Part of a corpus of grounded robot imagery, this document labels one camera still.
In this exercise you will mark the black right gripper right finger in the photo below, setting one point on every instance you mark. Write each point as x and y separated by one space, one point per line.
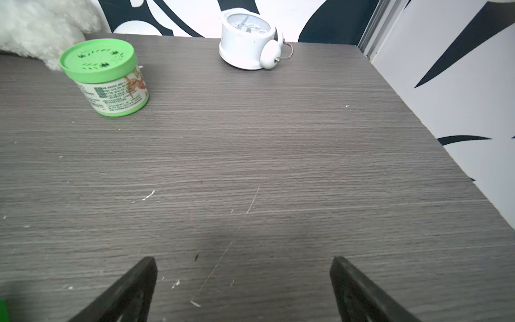
360 299

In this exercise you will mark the green lidded round jar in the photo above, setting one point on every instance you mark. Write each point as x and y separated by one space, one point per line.
108 74

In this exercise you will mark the white alarm clock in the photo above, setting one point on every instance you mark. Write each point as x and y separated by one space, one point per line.
250 42

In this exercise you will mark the white plush teddy pink shirt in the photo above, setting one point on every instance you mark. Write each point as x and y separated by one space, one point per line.
43 30

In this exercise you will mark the green lego brick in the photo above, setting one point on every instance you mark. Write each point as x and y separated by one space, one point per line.
4 314

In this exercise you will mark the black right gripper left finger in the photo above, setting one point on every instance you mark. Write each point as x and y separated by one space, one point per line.
128 299

